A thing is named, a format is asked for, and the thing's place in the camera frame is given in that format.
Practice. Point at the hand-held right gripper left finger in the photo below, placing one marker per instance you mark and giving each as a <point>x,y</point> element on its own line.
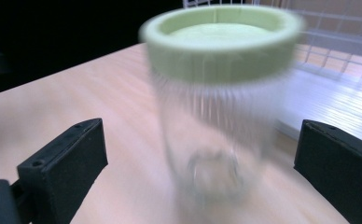
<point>62,161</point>

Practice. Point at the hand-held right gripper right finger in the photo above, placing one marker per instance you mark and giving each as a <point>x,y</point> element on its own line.
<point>337,168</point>

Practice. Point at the pale green jar lid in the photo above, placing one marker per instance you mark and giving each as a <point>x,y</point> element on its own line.
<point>221,46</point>

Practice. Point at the clear ribbed glass jar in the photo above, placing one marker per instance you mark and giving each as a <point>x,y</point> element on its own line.
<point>215,140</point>

